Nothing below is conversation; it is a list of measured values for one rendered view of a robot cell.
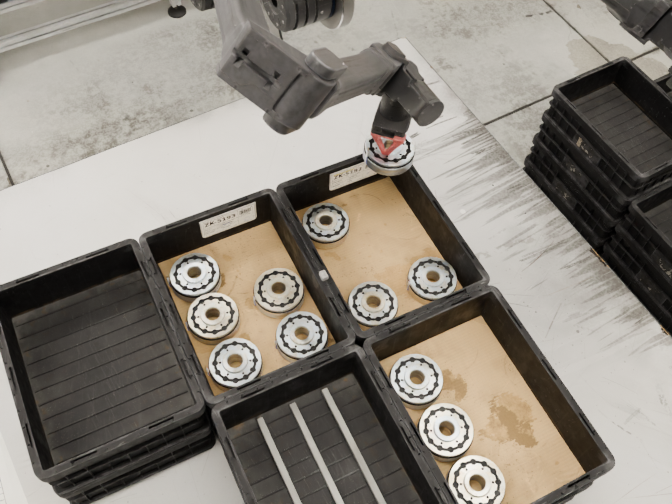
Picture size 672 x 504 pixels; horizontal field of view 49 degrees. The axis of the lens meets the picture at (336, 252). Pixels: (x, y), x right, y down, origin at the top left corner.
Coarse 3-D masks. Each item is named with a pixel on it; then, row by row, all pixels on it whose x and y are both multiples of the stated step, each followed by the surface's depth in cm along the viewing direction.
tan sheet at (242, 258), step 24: (240, 240) 159; (264, 240) 159; (168, 264) 155; (240, 264) 156; (264, 264) 156; (288, 264) 156; (168, 288) 152; (240, 288) 153; (240, 312) 150; (312, 312) 150; (192, 336) 146; (240, 336) 147; (264, 336) 147; (264, 360) 144
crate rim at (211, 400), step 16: (256, 192) 154; (272, 192) 154; (224, 208) 151; (176, 224) 149; (288, 224) 150; (144, 240) 146; (144, 256) 146; (304, 256) 146; (160, 288) 140; (336, 304) 140; (176, 320) 139; (352, 336) 137; (192, 352) 134; (320, 352) 135; (192, 368) 132; (288, 368) 133; (256, 384) 131; (208, 400) 129; (224, 400) 129
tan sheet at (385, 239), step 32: (352, 192) 167; (384, 192) 167; (352, 224) 162; (384, 224) 163; (416, 224) 163; (320, 256) 157; (352, 256) 158; (384, 256) 158; (416, 256) 158; (352, 288) 154
